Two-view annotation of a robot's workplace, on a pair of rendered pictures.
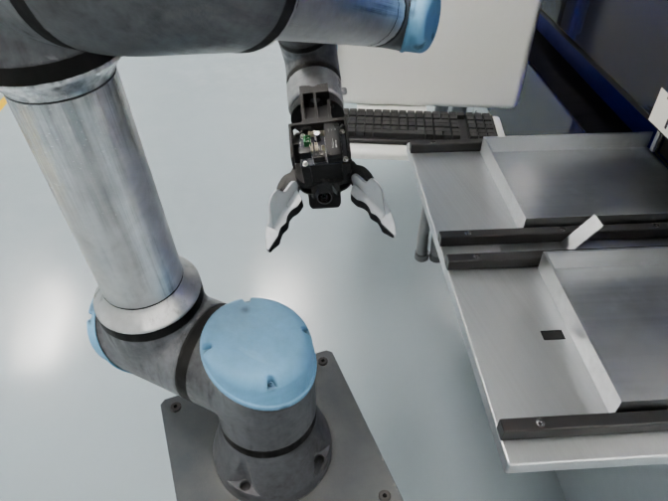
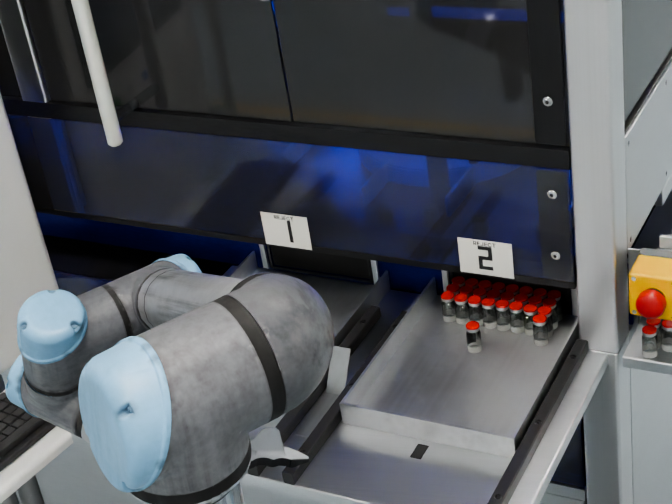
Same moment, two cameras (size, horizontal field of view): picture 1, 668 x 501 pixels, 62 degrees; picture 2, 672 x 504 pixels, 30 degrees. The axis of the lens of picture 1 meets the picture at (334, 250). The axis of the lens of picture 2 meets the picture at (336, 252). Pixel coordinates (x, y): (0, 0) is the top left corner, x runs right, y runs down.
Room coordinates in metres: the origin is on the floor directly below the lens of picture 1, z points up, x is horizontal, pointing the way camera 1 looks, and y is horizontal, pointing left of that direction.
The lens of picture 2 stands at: (-0.22, 0.83, 2.00)
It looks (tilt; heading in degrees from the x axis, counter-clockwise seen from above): 30 degrees down; 305
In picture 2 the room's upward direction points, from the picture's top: 9 degrees counter-clockwise
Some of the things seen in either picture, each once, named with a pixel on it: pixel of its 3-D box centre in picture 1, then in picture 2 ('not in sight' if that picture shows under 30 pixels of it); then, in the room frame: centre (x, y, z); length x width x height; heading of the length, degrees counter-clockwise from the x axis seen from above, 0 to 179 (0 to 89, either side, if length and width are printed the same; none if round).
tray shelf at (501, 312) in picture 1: (588, 252); (349, 382); (0.67, -0.41, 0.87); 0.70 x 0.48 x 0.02; 4
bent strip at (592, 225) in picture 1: (550, 237); (323, 390); (0.66, -0.34, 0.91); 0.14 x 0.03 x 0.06; 94
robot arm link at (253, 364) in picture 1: (256, 369); not in sight; (0.38, 0.09, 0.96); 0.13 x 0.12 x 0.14; 64
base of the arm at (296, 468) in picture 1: (270, 428); not in sight; (0.37, 0.08, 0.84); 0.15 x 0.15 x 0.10
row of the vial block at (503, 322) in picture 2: not in sight; (496, 314); (0.51, -0.60, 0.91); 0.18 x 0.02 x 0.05; 4
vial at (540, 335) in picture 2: not in sight; (540, 330); (0.43, -0.58, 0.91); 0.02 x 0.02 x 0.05
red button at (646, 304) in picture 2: not in sight; (651, 302); (0.26, -0.58, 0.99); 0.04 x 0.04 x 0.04; 4
